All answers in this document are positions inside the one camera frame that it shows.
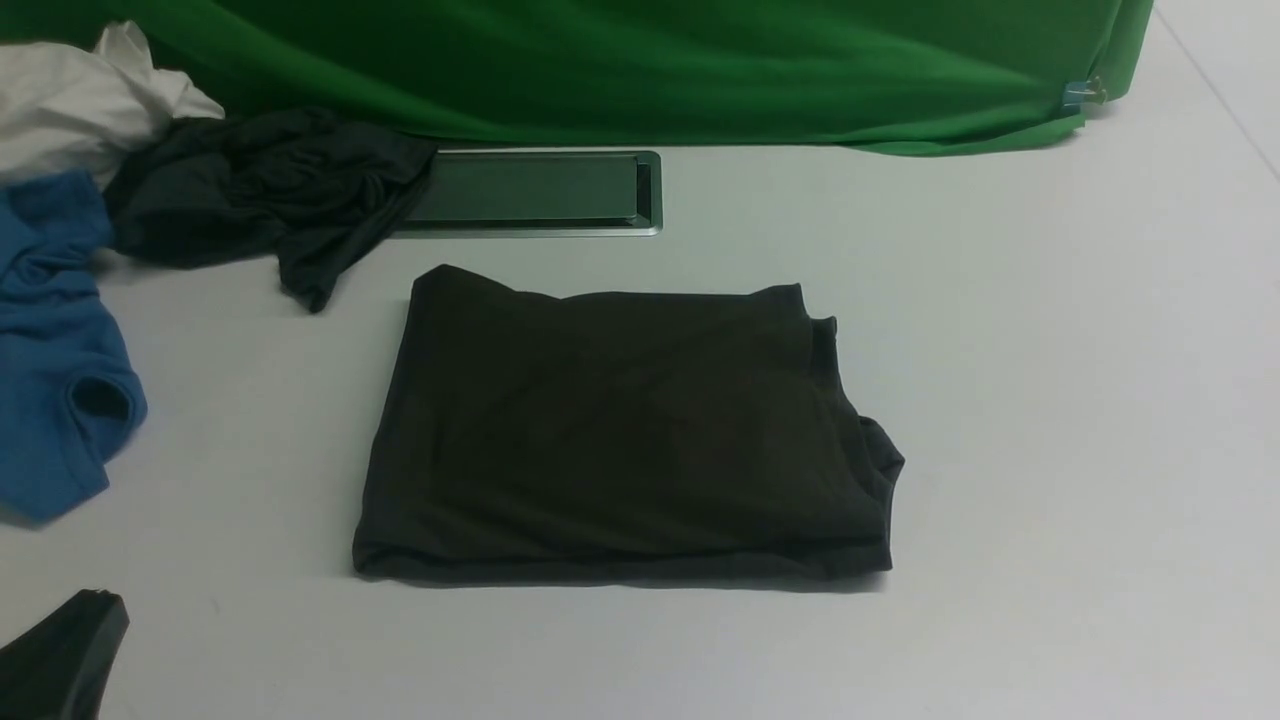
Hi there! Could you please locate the blue binder clip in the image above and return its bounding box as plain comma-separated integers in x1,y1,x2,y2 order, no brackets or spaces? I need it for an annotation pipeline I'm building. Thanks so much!
1060,76,1108,114

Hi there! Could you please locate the white crumpled garment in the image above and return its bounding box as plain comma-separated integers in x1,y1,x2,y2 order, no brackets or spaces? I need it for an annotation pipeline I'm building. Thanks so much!
1,20,225,188

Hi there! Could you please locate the green backdrop cloth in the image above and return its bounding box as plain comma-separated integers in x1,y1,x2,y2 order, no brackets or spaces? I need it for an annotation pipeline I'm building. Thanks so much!
3,1,1153,158

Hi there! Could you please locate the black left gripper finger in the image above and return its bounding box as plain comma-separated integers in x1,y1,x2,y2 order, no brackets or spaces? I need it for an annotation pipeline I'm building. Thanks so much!
1,589,131,719

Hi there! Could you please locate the metal table cable hatch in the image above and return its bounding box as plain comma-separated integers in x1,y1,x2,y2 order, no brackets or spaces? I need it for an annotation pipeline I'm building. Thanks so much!
396,149,663,238

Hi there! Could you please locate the dark gray long-sleeve top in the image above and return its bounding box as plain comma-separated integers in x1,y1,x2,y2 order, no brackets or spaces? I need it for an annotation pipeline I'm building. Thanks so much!
351,265,905,587

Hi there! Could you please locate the blue garment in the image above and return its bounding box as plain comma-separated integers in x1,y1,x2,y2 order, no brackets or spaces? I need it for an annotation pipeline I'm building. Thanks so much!
1,170,148,525

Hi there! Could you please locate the dark navy crumpled garment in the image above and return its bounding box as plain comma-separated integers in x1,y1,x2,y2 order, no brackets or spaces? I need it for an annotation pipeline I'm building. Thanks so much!
102,108,439,314

